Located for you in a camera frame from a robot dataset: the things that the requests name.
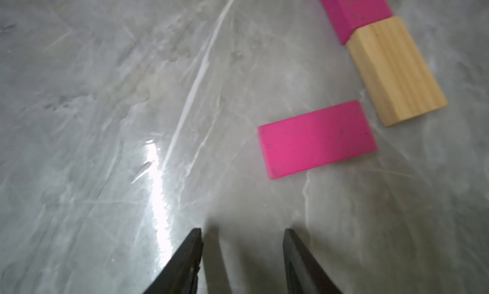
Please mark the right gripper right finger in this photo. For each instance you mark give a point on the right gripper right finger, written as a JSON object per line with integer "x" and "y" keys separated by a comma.
{"x": 304, "y": 275}

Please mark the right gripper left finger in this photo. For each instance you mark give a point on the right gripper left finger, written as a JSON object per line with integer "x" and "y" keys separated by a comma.
{"x": 180, "y": 275}

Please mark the natural wood block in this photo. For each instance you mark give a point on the natural wood block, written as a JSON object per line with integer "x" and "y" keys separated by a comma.
{"x": 394, "y": 72}

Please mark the magenta block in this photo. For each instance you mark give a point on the magenta block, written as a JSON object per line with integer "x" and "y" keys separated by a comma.
{"x": 315, "y": 139}
{"x": 348, "y": 15}

